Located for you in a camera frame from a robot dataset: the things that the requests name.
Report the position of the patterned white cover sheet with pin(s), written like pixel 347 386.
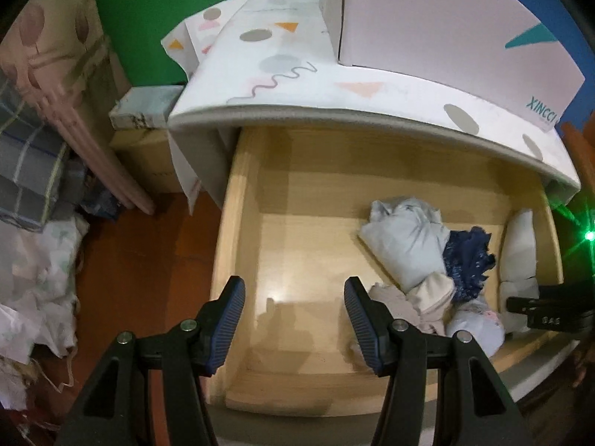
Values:
pixel 186 32

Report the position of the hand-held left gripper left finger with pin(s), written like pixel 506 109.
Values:
pixel 227 325

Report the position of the white cardboard box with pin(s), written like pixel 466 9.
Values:
pixel 441 23

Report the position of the white patterned nightstand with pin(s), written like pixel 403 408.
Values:
pixel 325 88

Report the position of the grey plaid cloth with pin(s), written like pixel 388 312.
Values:
pixel 28 162

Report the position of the blue foam mat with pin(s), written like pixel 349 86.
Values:
pixel 576 32

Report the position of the pink floral blanket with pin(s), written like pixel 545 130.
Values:
pixel 51 46

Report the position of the white floral cloth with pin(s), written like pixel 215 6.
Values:
pixel 37 288

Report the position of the white printed underwear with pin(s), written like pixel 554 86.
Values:
pixel 479 327

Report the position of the small teal box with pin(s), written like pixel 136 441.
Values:
pixel 144 107

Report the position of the cream underwear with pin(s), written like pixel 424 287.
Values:
pixel 434 295

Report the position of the pinkish beige underwear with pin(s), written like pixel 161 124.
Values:
pixel 395 306

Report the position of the white padded underwear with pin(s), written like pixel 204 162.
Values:
pixel 518 251

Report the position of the light blue underwear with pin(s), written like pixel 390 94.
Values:
pixel 404 241

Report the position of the wooden drawer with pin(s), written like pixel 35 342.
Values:
pixel 302 241

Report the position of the green foam mat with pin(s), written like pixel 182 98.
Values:
pixel 186 9

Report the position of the brown cardboard box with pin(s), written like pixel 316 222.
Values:
pixel 148 160

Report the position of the navy lace underwear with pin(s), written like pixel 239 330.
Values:
pixel 469 260

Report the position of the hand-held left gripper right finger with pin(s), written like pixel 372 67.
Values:
pixel 365 330

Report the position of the brown wooden chair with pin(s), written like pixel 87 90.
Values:
pixel 581 153

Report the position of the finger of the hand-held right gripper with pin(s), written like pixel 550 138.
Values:
pixel 562 309

